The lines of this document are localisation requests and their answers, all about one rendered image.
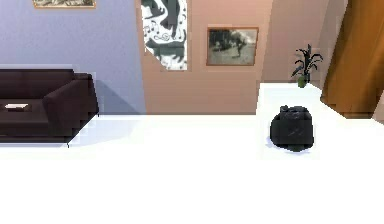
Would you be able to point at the brown framed grey picture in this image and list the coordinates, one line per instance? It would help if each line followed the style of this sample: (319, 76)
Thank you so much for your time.
(232, 46)

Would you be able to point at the white flat item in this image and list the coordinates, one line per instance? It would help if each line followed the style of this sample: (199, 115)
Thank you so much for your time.
(16, 106)

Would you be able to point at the black garbage bag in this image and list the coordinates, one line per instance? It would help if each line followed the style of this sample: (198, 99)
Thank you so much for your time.
(292, 128)

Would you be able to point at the dark house plant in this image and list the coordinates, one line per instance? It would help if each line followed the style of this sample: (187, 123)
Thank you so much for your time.
(305, 65)

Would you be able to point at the brown wooden door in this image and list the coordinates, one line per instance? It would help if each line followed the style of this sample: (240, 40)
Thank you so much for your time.
(356, 60)

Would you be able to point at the dark brown sofa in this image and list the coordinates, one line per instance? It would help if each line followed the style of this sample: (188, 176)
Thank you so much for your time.
(60, 106)

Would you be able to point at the black white cat poster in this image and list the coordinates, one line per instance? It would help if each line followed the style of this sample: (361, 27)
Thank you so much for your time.
(165, 36)

